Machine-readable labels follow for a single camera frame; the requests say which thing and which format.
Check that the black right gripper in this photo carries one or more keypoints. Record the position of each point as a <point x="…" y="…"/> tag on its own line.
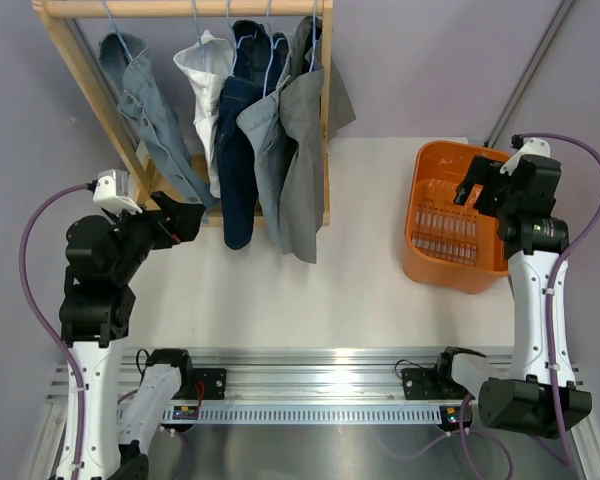
<point x="482" y="170"/>

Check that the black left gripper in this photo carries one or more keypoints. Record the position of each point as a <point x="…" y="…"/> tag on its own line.
<point x="177" y="221"/>

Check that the light blue denim skirt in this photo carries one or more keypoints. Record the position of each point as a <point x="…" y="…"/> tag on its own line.
<point x="262" y="126"/>

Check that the grey pleated skirt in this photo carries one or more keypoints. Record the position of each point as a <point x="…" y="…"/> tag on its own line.
<point x="302" y="198"/>

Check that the light blue skirt hanger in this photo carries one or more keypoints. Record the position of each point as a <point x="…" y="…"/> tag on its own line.
<point x="274" y="67"/>

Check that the light blue grey-skirt hanger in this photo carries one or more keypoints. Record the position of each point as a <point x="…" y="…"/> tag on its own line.
<point x="314" y="38"/>

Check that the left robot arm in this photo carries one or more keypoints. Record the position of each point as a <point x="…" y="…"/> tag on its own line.
<point x="104" y="253"/>

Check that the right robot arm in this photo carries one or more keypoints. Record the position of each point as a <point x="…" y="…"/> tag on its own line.
<point x="525" y="320"/>

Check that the light blue shirt hanger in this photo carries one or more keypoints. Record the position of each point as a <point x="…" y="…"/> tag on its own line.
<point x="199" y="33"/>

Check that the light blue dark-denim hanger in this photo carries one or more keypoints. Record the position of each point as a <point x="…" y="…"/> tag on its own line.
<point x="248" y="32"/>

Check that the light blue jacket hanger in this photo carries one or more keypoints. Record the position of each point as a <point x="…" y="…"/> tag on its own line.
<point x="118" y="33"/>

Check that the orange plastic basket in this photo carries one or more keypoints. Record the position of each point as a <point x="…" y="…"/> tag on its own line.
<point x="446" y="244"/>

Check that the light denim jacket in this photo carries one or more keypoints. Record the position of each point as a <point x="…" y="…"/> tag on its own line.
<point x="126" y="62"/>

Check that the white shirt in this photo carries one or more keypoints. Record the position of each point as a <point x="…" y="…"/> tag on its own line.
<point x="207" y="88"/>

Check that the dark blue denim garment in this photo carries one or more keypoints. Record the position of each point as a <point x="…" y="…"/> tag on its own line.
<point x="234" y="153"/>

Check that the wooden clothes rack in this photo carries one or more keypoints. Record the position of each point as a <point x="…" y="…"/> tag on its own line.
<point x="59" y="19"/>

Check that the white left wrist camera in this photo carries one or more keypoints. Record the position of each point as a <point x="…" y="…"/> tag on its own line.
<point x="112" y="193"/>

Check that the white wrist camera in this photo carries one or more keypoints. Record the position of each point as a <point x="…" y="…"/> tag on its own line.
<point x="112" y="193"/>
<point x="524" y="145"/>

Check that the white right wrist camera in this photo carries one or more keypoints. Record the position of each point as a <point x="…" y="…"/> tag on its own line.
<point x="524" y="145"/>

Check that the aluminium corner post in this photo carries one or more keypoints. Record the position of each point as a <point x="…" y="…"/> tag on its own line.
<point x="542" y="48"/>

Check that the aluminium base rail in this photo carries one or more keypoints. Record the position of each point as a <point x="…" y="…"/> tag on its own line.
<point x="125" y="390"/>

